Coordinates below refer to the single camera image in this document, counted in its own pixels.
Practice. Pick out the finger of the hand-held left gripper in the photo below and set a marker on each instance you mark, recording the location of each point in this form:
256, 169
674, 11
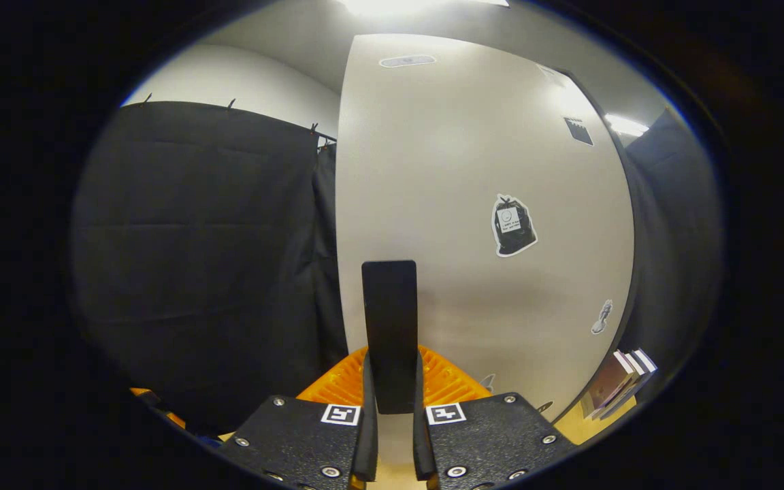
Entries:
160, 405

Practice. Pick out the small ceiling light panel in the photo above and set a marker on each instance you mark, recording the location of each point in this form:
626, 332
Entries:
627, 125

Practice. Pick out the large ceiling light panel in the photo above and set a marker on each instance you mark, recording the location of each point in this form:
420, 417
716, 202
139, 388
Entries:
419, 5

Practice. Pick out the pink-covered book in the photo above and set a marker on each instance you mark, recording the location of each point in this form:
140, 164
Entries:
606, 388

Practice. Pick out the white cabinet door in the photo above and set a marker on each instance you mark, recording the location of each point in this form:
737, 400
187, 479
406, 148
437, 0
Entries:
446, 170

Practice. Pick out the blue-covered book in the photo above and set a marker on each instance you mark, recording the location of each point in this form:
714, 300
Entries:
640, 367

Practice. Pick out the black backdrop cloth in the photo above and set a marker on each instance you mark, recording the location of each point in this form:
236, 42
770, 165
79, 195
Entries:
201, 258

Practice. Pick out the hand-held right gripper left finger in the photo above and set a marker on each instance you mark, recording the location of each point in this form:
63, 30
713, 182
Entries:
297, 442

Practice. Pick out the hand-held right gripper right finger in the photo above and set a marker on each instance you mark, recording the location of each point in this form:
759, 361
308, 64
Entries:
494, 442

